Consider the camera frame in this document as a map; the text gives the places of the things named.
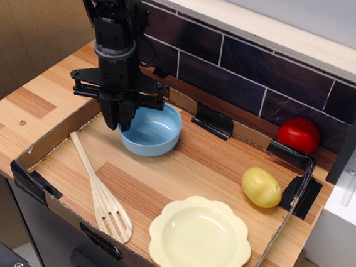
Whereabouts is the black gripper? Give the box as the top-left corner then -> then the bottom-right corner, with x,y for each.
71,50 -> 165,131

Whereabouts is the light blue plastic bowl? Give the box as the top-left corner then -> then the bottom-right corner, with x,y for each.
119,104 -> 182,157

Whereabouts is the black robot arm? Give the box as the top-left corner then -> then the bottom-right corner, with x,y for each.
71,0 -> 165,131

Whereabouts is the cream scalloped plate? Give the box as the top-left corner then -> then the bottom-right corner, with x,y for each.
149,196 -> 251,267

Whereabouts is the cardboard fence with black tape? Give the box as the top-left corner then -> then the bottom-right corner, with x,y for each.
0,53 -> 333,267

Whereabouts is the wooden slotted spatula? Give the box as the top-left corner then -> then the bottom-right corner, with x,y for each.
70,132 -> 133,244

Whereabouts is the dark tile backsplash panel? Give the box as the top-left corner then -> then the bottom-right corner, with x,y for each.
141,0 -> 356,152

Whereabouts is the yellow toy potato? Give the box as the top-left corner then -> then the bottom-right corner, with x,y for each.
241,166 -> 283,209

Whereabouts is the red toy tomato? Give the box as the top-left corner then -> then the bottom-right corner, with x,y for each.
278,117 -> 320,155

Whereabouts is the white side cabinet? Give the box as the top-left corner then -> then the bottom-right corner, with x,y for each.
305,149 -> 356,267

